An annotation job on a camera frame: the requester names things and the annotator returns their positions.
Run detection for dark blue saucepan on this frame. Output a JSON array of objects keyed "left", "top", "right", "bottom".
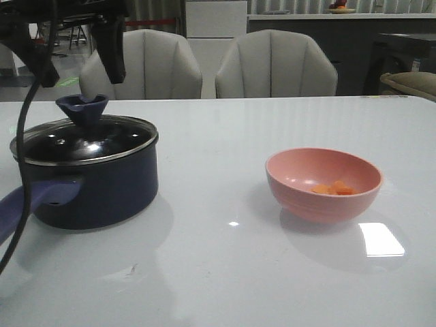
[{"left": 0, "top": 136, "right": 160, "bottom": 246}]

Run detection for glass lid with blue knob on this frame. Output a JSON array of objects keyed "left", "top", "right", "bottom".
[{"left": 23, "top": 94, "right": 158, "bottom": 166}]

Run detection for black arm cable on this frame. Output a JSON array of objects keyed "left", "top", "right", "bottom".
[{"left": 0, "top": 0, "right": 59, "bottom": 273}]

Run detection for grey upholstered chair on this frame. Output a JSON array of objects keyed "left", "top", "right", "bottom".
[
  {"left": 79, "top": 29, "right": 202, "bottom": 100},
  {"left": 215, "top": 29, "right": 338, "bottom": 99}
]

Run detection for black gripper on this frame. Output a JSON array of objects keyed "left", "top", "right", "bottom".
[{"left": 1, "top": 0, "right": 129, "bottom": 87}]

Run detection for pink bowl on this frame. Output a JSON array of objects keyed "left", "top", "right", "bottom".
[{"left": 265, "top": 148, "right": 383, "bottom": 223}]

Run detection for red barrier belt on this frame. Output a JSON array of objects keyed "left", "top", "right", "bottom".
[{"left": 125, "top": 18, "right": 178, "bottom": 27}]

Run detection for right grey upholstered chair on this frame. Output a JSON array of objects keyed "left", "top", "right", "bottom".
[{"left": 215, "top": 29, "right": 338, "bottom": 99}]

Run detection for dark kitchen counter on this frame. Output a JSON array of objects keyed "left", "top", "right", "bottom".
[{"left": 247, "top": 13, "right": 435, "bottom": 95}]

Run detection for white refrigerator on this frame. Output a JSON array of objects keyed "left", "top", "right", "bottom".
[{"left": 185, "top": 1, "right": 248, "bottom": 81}]

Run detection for fruit plate on counter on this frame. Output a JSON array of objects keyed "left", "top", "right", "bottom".
[{"left": 328, "top": 0, "right": 356, "bottom": 14}]

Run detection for grey curtain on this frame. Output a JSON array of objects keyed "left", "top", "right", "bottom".
[{"left": 125, "top": 0, "right": 186, "bottom": 37}]

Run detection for orange ham slices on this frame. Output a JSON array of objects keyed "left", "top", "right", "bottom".
[{"left": 311, "top": 180, "right": 357, "bottom": 196}]

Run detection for dark washing machine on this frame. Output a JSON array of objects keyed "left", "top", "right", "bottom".
[{"left": 362, "top": 33, "right": 435, "bottom": 95}]

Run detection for beige cushion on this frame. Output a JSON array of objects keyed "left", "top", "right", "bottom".
[{"left": 379, "top": 72, "right": 435, "bottom": 102}]

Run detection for left grey upholstered chair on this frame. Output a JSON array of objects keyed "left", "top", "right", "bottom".
[{"left": 79, "top": 29, "right": 202, "bottom": 100}]

